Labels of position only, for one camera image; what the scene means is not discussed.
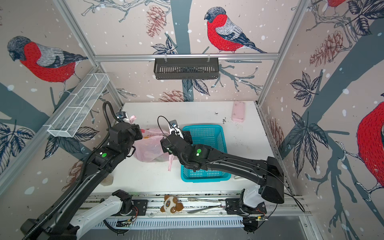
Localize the pink plastic bag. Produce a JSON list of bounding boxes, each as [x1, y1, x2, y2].
[[134, 128, 174, 171]]

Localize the teal plastic basket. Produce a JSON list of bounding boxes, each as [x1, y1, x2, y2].
[[181, 125, 231, 183]]

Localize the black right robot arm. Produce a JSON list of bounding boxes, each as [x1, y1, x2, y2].
[[160, 134, 285, 204]]

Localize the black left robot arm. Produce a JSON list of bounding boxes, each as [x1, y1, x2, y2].
[[21, 122, 143, 240]]

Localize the small glass jar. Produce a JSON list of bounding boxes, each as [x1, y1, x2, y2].
[[100, 175, 114, 187]]

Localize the metal tongs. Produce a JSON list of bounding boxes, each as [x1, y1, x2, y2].
[[188, 198, 222, 215]]

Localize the brown white plush toy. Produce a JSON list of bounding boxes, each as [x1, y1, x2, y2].
[[160, 195, 184, 214]]

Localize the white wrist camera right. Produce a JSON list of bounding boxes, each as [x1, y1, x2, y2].
[[169, 120, 184, 139]]

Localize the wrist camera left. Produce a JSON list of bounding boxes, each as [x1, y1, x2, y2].
[[116, 112, 129, 123]]

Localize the white wire mesh shelf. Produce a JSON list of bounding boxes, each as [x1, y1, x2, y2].
[[48, 73, 110, 138]]

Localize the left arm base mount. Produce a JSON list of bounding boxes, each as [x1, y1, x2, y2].
[[117, 200, 149, 217]]

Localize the black hanging wire basket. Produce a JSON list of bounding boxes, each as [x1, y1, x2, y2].
[[154, 58, 219, 80]]

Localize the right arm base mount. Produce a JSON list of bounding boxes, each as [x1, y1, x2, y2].
[[225, 198, 267, 217]]

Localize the horizontal aluminium frame bar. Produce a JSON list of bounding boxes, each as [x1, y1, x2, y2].
[[94, 53, 280, 63]]

